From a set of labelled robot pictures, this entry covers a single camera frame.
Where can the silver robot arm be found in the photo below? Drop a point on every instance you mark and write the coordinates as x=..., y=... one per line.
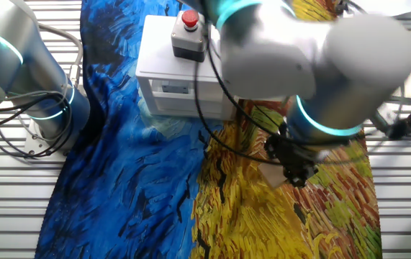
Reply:
x=298, y=64

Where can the wooden block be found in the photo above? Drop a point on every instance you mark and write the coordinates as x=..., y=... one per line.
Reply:
x=271, y=175

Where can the painted wheatfield print cloth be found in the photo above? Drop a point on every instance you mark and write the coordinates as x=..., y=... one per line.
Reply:
x=262, y=216

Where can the grey box with red button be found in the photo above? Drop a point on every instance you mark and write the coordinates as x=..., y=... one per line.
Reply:
x=189, y=36

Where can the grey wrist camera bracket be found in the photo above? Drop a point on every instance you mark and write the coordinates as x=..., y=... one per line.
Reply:
x=381, y=120

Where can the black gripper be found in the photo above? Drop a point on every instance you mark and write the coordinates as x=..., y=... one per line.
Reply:
x=288, y=153

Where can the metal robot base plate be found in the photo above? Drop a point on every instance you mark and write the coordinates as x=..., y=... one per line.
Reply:
x=29, y=144

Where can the white drawer cabinet frame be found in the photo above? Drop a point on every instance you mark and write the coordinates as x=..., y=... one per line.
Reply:
x=158, y=46

